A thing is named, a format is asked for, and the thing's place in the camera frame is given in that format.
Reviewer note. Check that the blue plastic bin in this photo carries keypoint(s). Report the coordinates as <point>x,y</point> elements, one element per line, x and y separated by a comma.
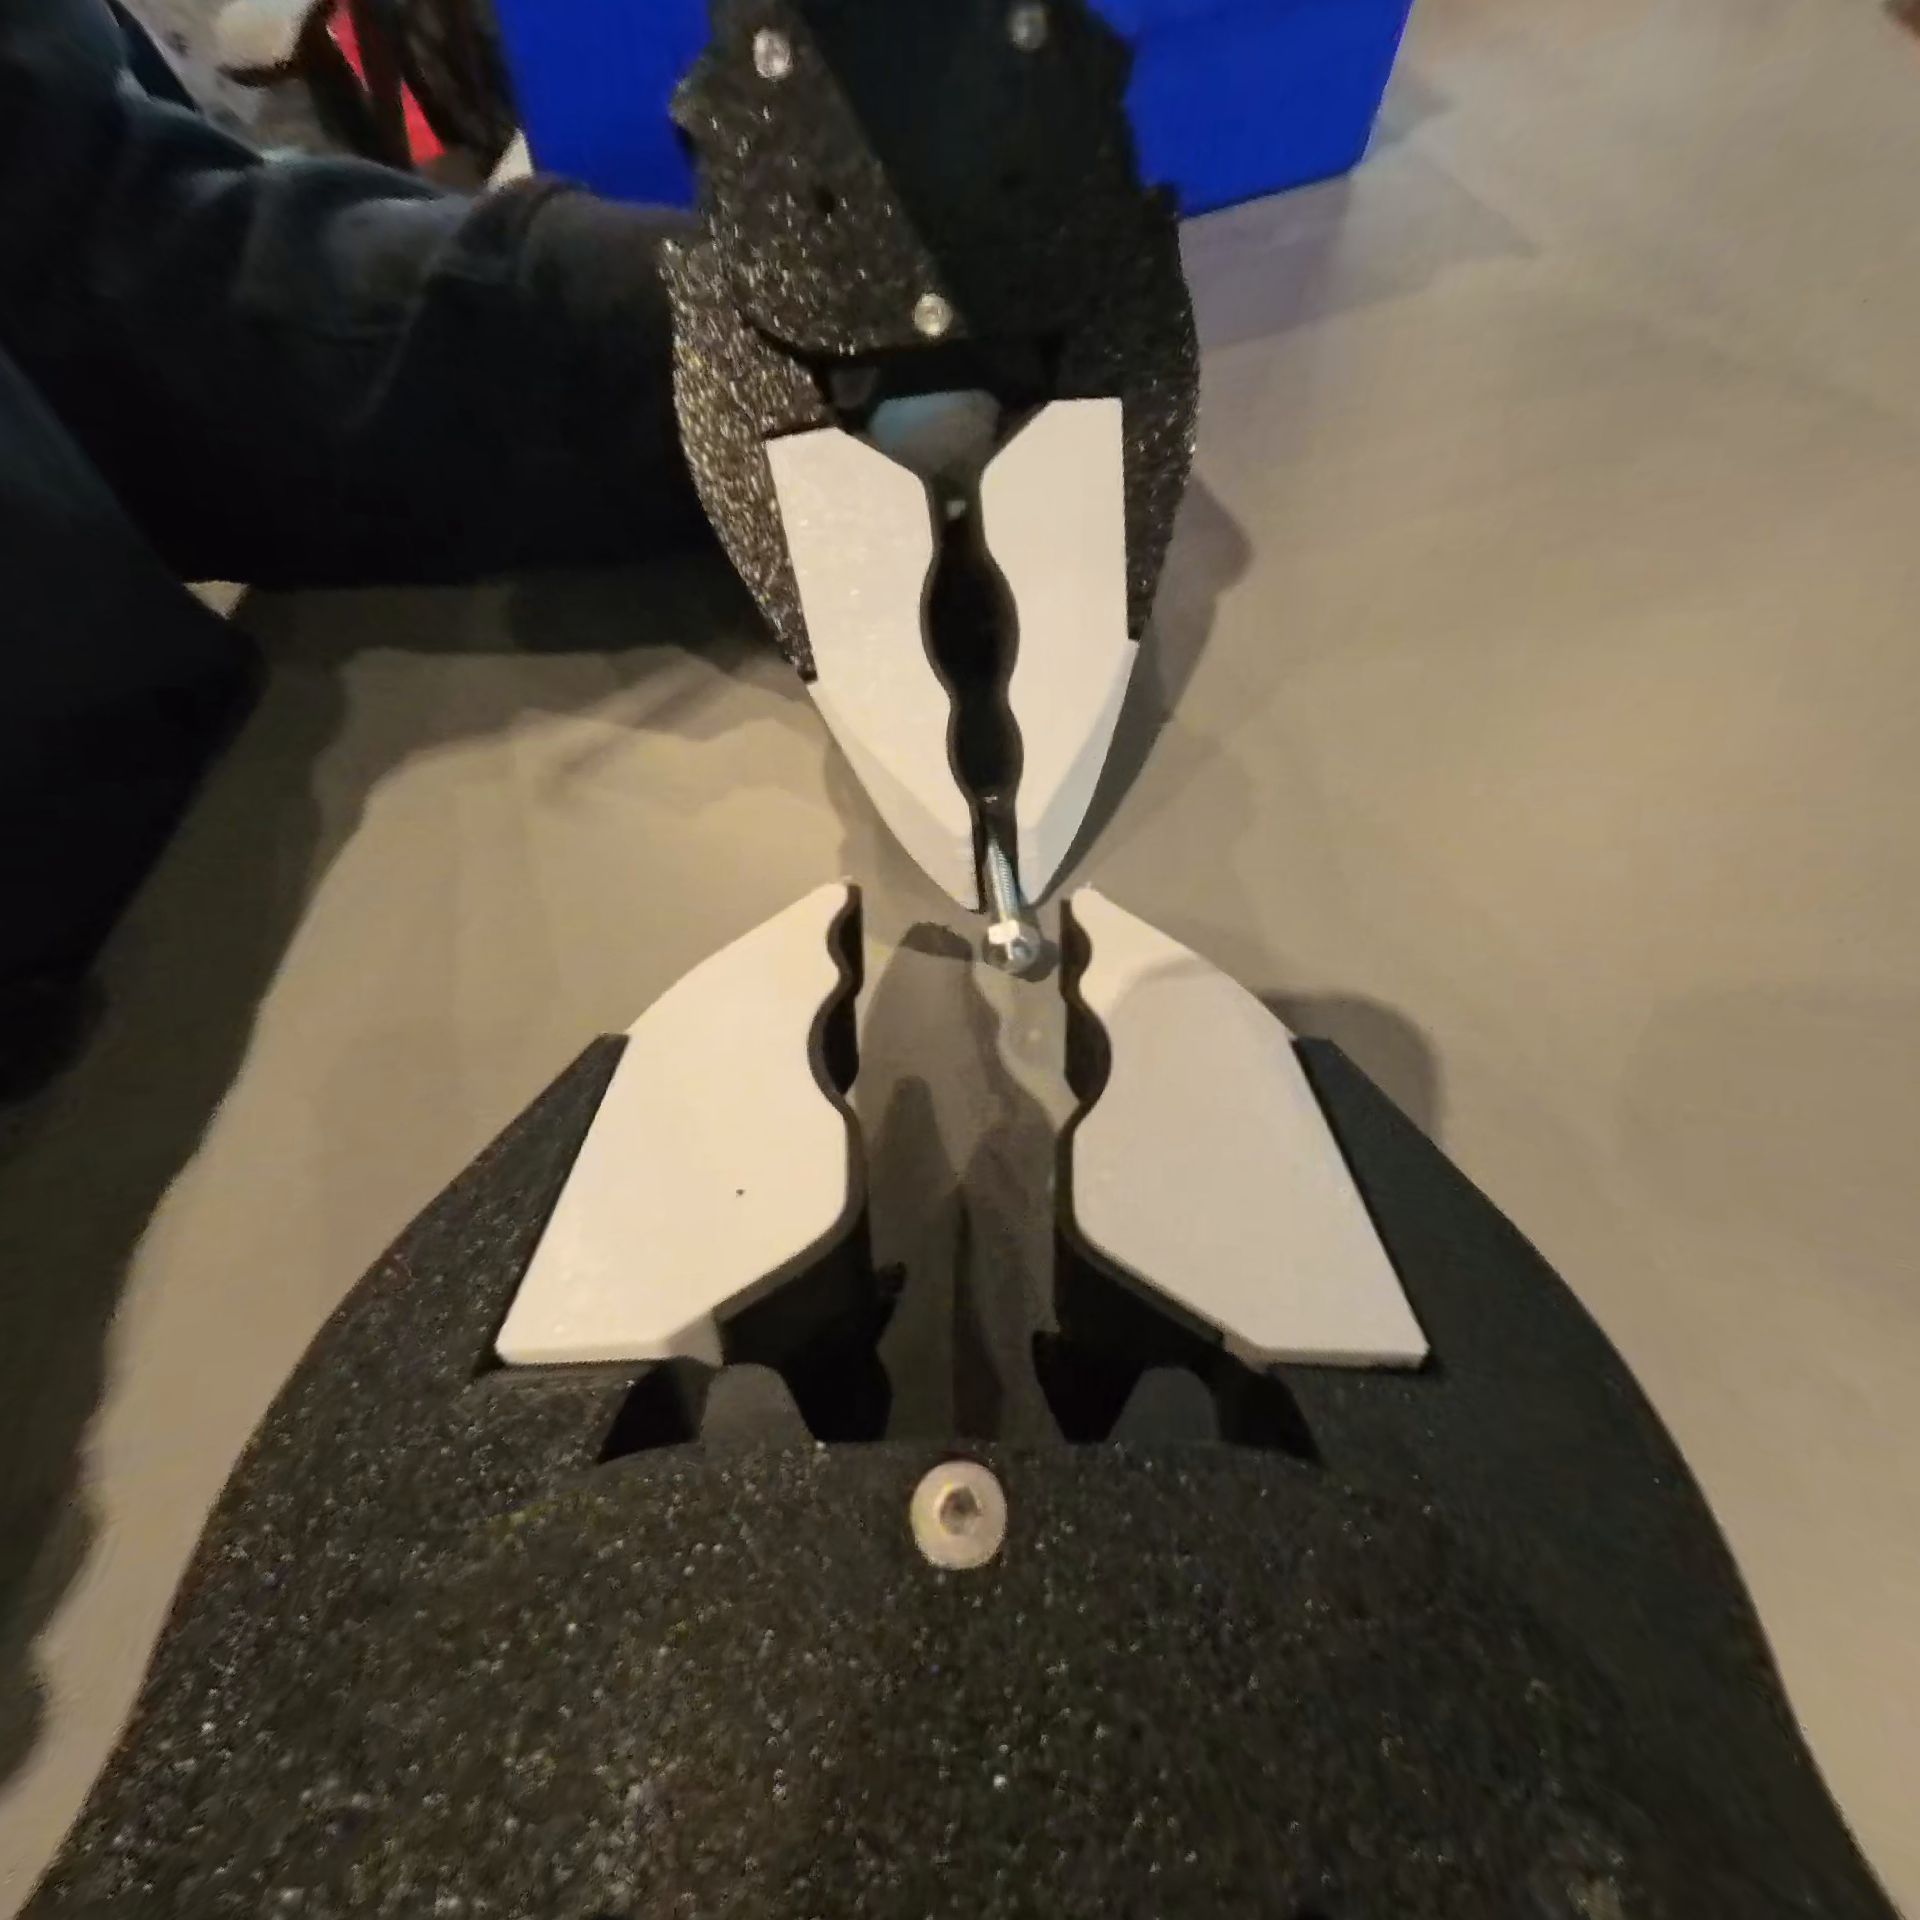
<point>1292,78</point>

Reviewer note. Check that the person's left forearm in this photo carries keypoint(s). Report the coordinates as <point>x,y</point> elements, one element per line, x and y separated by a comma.
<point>378,377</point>

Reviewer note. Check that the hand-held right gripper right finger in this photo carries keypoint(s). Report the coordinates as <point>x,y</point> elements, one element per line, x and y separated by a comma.
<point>1229,1170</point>

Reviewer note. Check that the silver hex nut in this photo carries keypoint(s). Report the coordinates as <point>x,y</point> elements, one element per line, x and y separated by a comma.
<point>1023,952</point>

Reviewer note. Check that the red object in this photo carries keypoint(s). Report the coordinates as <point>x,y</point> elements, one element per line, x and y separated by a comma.
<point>378,84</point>

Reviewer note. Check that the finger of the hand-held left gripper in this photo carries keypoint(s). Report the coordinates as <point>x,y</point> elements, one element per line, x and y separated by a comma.
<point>1071,631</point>
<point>857,631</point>

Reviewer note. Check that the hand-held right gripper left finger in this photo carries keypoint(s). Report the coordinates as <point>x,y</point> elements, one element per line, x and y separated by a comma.
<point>690,1170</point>

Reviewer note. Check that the silver metal bolt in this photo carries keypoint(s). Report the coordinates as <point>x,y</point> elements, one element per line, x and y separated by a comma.
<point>999,875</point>

